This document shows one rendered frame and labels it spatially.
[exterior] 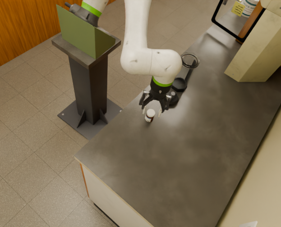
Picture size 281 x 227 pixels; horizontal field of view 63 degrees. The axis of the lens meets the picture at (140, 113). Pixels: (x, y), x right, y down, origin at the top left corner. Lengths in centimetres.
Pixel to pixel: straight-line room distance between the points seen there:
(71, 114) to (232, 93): 150
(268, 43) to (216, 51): 43
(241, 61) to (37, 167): 178
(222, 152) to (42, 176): 148
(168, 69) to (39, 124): 171
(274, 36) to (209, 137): 62
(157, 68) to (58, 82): 187
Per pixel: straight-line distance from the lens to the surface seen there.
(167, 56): 87
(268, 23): 141
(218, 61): 171
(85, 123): 229
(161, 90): 97
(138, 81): 264
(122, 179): 111
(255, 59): 152
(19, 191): 217
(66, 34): 159
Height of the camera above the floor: 201
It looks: 57 degrees down
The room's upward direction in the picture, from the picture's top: 15 degrees clockwise
